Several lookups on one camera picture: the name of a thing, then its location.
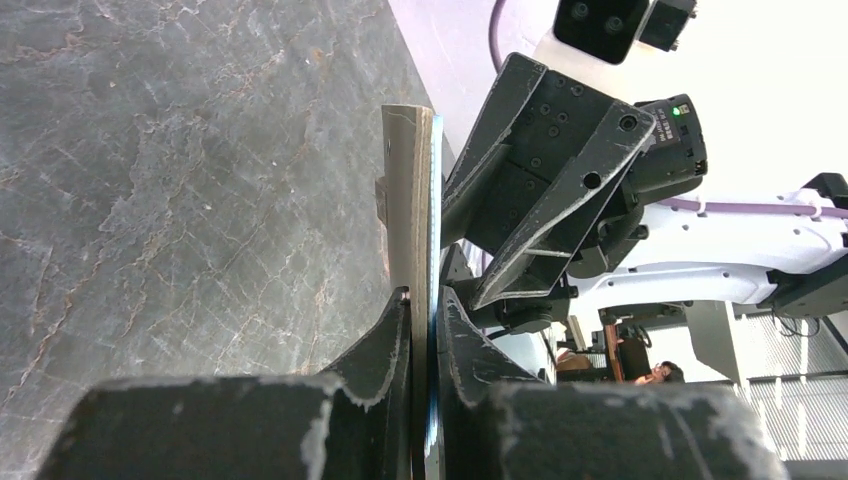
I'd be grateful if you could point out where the grey card holder wallet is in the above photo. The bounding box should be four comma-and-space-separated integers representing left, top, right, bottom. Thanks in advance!
381, 104, 442, 479

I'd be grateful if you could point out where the person in red shirt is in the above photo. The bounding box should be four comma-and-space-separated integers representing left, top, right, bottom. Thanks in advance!
633, 361, 685, 385

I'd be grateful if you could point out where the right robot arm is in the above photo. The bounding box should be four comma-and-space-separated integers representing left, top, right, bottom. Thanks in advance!
442, 53, 847, 329

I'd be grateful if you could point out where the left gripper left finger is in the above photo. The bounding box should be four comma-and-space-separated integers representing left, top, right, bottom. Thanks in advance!
37, 288, 412, 479

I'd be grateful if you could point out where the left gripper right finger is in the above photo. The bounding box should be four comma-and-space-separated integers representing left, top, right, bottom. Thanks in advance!
435, 288, 789, 479

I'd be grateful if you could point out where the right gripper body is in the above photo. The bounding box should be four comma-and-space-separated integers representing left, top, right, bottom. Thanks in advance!
441, 53, 708, 332

